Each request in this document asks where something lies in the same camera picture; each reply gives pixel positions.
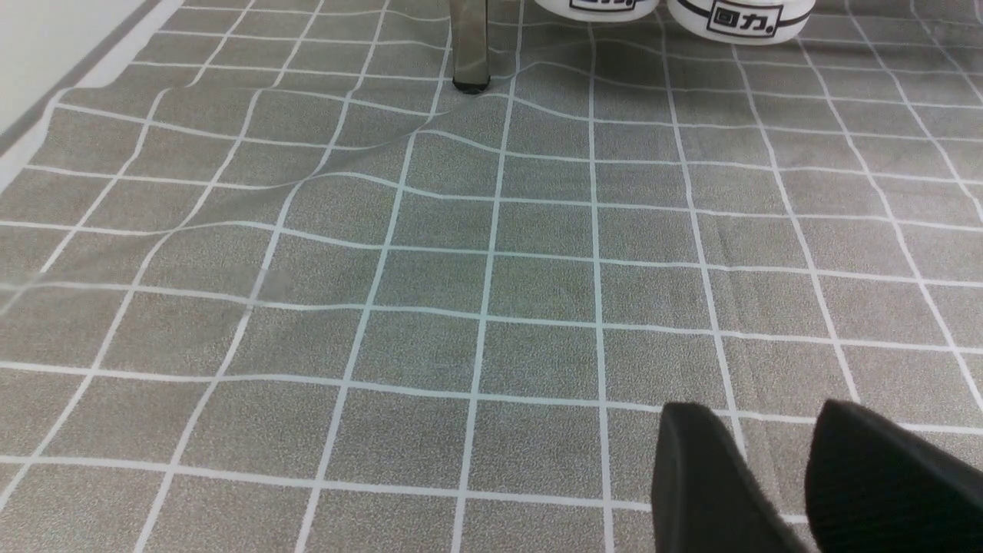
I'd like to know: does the black canvas sneaker inner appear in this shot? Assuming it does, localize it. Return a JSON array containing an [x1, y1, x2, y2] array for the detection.
[[667, 1, 816, 46]]

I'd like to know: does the black canvas sneaker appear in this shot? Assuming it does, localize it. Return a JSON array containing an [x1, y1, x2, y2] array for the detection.
[[667, 1, 816, 46], [535, 0, 660, 22]]

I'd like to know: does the grey checked floor cloth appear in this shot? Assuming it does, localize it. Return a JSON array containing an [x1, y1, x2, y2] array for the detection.
[[2, 1, 981, 552]]

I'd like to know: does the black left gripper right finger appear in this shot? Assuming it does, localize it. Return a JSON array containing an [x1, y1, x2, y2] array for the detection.
[[805, 400, 982, 552]]

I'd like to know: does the steel shoe rack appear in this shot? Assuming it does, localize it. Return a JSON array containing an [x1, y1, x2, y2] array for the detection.
[[448, 0, 491, 95]]

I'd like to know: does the black canvas sneaker outer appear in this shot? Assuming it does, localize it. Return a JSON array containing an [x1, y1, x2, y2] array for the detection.
[[535, 0, 660, 22]]

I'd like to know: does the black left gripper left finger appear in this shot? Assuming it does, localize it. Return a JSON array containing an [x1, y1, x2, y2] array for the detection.
[[650, 402, 808, 552]]

